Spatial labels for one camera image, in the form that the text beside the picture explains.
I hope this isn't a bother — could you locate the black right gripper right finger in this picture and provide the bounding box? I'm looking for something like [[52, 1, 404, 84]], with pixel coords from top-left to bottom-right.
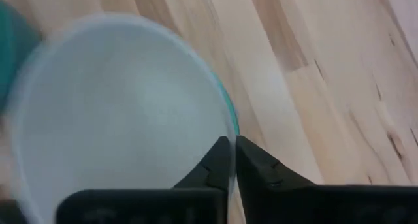
[[234, 135, 418, 224]]

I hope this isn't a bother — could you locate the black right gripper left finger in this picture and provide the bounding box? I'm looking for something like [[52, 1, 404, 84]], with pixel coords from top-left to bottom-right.
[[55, 136, 232, 224]]

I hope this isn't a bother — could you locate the small aqua green bowl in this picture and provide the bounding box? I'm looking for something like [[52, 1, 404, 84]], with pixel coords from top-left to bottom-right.
[[9, 13, 241, 224]]

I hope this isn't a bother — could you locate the large teal bowl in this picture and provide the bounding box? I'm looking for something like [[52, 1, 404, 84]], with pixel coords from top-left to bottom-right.
[[0, 0, 43, 111]]

